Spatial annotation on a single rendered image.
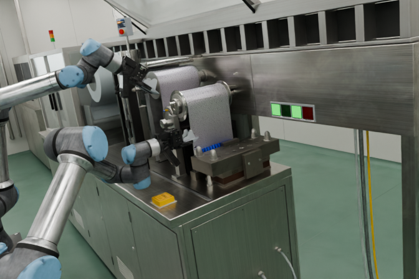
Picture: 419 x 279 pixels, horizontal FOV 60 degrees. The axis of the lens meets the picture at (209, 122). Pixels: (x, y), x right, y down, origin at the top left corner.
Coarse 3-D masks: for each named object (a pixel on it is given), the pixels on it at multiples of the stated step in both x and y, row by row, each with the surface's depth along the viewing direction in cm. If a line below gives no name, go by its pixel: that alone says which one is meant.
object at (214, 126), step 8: (208, 112) 172; (216, 112) 174; (224, 112) 177; (192, 120) 167; (200, 120) 169; (208, 120) 172; (216, 120) 175; (224, 120) 178; (192, 128) 167; (200, 128) 170; (208, 128) 173; (216, 128) 175; (224, 128) 178; (200, 136) 170; (208, 136) 173; (216, 136) 176; (224, 136) 179; (232, 136) 181; (200, 144) 171; (208, 144) 174
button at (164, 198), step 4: (164, 192) 155; (156, 196) 152; (160, 196) 151; (164, 196) 151; (168, 196) 150; (172, 196) 150; (152, 200) 151; (156, 200) 148; (160, 200) 148; (164, 200) 147; (168, 200) 149; (172, 200) 150; (156, 204) 149; (160, 204) 147; (164, 204) 148
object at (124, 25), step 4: (116, 20) 205; (120, 20) 204; (124, 20) 202; (128, 20) 204; (120, 24) 204; (124, 24) 203; (128, 24) 204; (120, 28) 205; (124, 28) 204; (128, 28) 204; (132, 28) 207; (120, 32) 204; (124, 32) 205; (128, 32) 204; (132, 32) 207; (120, 36) 207; (124, 36) 209
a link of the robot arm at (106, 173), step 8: (48, 136) 120; (48, 144) 119; (48, 152) 120; (56, 160) 122; (104, 160) 148; (96, 168) 142; (104, 168) 146; (112, 168) 151; (120, 168) 156; (104, 176) 149; (112, 176) 152; (120, 176) 154
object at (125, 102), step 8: (128, 88) 183; (128, 96) 183; (136, 96) 185; (120, 104) 196; (128, 104) 184; (136, 104) 186; (120, 112) 196; (128, 112) 189; (136, 112) 186; (128, 120) 193; (136, 120) 187; (128, 128) 196; (136, 128) 187; (128, 136) 200; (136, 136) 188; (128, 144) 201
